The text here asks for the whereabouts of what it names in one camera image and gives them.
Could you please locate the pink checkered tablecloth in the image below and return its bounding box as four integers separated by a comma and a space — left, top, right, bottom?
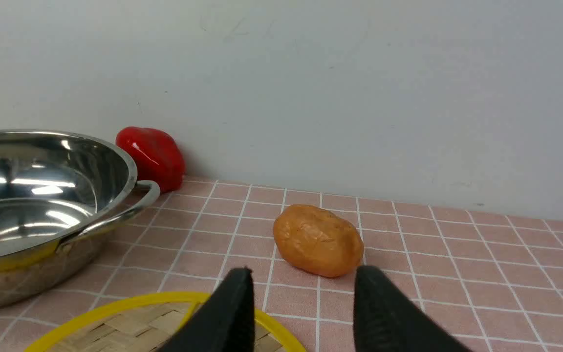
0, 178, 563, 352

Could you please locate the stainless steel pot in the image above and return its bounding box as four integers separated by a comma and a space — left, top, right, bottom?
0, 130, 161, 308

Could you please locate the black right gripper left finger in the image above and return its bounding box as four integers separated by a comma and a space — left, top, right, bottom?
159, 267, 255, 352

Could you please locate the yellow-rimmed bamboo steamer lid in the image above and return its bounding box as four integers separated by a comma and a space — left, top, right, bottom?
27, 291, 305, 352

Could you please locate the orange-brown potato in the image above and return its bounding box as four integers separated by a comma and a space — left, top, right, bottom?
272, 204, 364, 278

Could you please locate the red bell pepper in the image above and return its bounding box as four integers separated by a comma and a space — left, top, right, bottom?
115, 126, 186, 194

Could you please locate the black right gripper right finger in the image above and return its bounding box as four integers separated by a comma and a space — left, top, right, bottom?
353, 265, 470, 352

